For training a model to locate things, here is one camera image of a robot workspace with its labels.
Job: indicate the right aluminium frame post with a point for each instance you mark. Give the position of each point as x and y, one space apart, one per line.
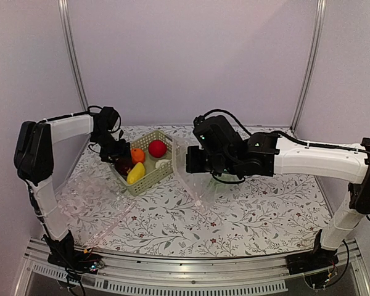
310 65

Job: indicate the floral table mat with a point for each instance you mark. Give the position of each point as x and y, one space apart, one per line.
265 216

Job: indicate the yellow toy mango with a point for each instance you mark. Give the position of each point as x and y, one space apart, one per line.
136 173

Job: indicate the aluminium frame post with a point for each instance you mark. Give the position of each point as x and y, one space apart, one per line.
71 51
310 65

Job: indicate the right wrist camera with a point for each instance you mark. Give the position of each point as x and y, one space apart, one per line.
198 120

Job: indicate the left aluminium frame post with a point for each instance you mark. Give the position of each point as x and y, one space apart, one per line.
71 51

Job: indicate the white toy garlic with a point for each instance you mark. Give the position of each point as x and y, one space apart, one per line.
161 162

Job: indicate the red toy apple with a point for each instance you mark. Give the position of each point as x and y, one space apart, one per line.
157 148

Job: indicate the green perforated plastic basket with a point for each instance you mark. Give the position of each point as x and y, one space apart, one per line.
153 174

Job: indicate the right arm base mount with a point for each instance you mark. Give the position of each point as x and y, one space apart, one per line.
320 264

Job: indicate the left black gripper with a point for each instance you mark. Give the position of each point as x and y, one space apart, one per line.
124 150

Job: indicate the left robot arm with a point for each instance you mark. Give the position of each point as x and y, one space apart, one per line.
34 157

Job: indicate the front aluminium rail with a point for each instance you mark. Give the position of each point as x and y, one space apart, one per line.
135 274

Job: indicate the dark red toy fruit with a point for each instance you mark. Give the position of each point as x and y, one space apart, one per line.
123 166

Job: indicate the left clear dotted bag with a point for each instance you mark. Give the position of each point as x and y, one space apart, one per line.
93 204

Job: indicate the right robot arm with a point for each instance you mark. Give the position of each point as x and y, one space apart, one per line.
221 150

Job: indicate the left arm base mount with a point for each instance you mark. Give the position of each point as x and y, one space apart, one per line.
64 254

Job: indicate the clear zip top bag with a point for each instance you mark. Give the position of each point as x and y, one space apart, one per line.
201 187

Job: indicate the orange toy orange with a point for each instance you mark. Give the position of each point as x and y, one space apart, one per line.
138 155

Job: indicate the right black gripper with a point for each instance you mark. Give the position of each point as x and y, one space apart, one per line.
192 166

